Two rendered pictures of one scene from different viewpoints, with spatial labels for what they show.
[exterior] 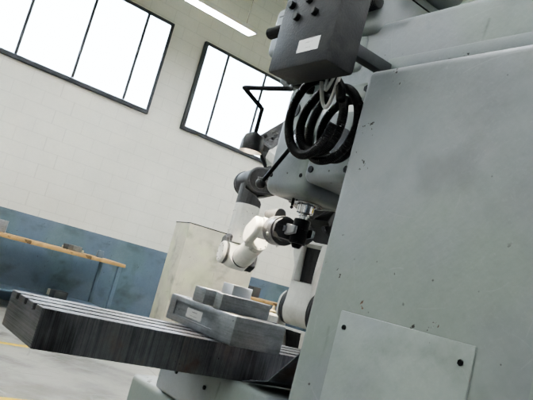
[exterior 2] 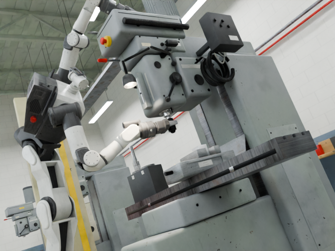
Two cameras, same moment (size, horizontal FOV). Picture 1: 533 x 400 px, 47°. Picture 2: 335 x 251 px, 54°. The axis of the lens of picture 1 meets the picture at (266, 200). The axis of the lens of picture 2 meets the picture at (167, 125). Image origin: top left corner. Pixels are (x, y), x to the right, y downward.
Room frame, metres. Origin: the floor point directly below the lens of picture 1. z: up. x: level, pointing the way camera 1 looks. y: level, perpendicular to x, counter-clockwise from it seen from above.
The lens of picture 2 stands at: (1.84, 1.64, 0.77)
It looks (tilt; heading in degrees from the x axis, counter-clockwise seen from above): 15 degrees up; 266
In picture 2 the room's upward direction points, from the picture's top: 19 degrees counter-clockwise
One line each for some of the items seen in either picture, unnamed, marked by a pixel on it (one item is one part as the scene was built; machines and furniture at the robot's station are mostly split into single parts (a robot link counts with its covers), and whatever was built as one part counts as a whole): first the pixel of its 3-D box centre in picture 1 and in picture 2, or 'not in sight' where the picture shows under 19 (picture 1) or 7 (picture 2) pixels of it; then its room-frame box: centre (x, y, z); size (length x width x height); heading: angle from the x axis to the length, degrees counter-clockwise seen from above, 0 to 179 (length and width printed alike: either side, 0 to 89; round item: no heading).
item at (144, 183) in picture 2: not in sight; (147, 183); (1.95, -0.48, 1.00); 0.22 x 0.12 x 0.20; 135
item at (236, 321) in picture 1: (224, 314); (200, 163); (1.65, 0.03, 0.96); 0.35 x 0.15 x 0.11; 33
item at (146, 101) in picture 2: not in sight; (142, 90); (1.80, -0.05, 1.45); 0.04 x 0.04 x 0.21; 35
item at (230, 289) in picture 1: (235, 297); (200, 152); (1.62, 0.01, 1.01); 0.06 x 0.05 x 0.06; 123
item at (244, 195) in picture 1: (251, 188); (67, 117); (2.21, 0.06, 1.39); 0.12 x 0.09 x 0.14; 22
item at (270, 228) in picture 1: (286, 232); (155, 128); (1.80, -0.08, 1.23); 0.13 x 0.12 x 0.10; 110
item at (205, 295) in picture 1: (222, 299); (193, 157); (1.67, 0.04, 0.99); 0.15 x 0.06 x 0.04; 123
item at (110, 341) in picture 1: (252, 359); (197, 186); (1.69, -0.07, 0.86); 1.24 x 0.23 x 0.08; 125
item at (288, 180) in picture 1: (322, 149); (157, 86); (1.71, -0.11, 1.47); 0.21 x 0.19 x 0.32; 125
